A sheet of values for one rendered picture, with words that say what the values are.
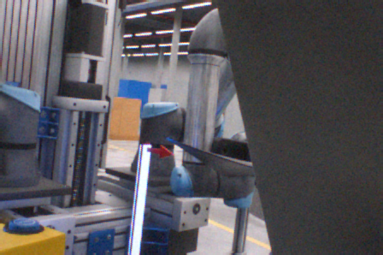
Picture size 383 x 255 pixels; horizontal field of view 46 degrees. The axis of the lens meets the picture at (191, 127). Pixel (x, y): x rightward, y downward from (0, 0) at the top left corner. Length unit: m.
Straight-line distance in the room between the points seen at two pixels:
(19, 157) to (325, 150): 0.87
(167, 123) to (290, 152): 1.08
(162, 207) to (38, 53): 0.57
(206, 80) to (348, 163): 0.79
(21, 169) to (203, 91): 0.46
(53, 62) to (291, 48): 1.11
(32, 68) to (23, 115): 0.28
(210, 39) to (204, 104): 0.16
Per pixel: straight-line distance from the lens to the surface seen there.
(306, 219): 0.39
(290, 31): 0.28
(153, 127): 1.40
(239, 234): 1.34
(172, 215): 1.34
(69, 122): 1.30
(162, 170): 1.40
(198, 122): 1.09
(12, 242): 0.63
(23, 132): 1.10
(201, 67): 1.10
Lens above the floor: 1.27
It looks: 3 degrees down
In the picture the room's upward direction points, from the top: 7 degrees clockwise
